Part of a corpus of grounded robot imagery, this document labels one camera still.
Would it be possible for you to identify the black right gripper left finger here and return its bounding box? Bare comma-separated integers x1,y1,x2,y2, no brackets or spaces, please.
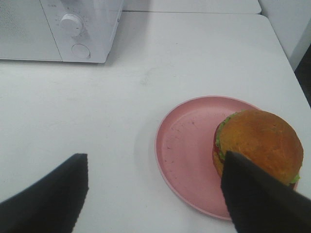
0,153,88,233

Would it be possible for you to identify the pink round plate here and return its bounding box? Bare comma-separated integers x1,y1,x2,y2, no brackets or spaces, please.
155,96,259,220

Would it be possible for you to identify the white microwave oven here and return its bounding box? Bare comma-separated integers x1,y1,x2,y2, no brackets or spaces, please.
0,0,124,63

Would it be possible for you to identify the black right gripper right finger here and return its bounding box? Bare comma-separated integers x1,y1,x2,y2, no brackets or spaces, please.
221,151,311,233

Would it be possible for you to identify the toy hamburger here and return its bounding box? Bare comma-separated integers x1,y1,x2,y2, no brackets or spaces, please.
212,109,304,185

